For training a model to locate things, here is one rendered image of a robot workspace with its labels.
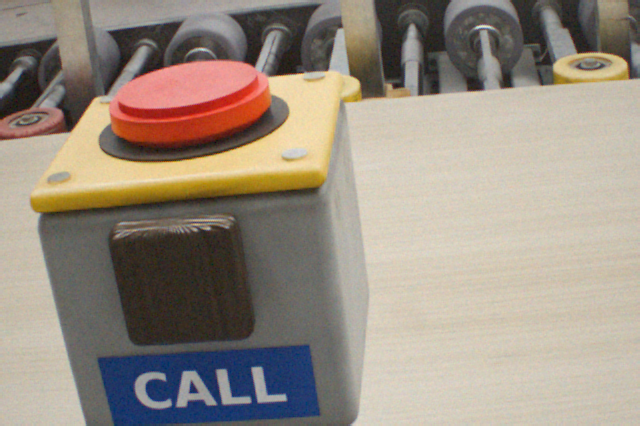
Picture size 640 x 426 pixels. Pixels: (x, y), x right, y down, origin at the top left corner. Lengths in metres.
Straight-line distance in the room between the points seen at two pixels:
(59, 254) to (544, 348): 0.57
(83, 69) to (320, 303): 1.20
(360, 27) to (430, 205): 0.41
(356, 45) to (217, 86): 1.12
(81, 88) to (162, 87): 1.18
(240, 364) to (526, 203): 0.75
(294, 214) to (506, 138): 0.90
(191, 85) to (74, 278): 0.06
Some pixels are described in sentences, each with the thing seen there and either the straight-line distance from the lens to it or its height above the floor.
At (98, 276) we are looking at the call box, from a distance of 0.31.
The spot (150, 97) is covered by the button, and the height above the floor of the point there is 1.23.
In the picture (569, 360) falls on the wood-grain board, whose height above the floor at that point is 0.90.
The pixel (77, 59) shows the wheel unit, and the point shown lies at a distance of 1.49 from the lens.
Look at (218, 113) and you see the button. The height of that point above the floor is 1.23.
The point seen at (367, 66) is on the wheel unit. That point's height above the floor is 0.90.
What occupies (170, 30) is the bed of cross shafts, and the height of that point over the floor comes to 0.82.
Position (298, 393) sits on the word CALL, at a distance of 0.32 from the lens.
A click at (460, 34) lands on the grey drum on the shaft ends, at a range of 1.83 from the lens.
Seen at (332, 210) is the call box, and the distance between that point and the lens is 0.30.
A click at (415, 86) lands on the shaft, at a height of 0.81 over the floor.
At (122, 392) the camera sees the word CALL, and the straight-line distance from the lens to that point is 0.33.
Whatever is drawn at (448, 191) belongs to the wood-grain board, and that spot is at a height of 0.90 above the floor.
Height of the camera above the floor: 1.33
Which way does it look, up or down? 23 degrees down
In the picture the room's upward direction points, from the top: 8 degrees counter-clockwise
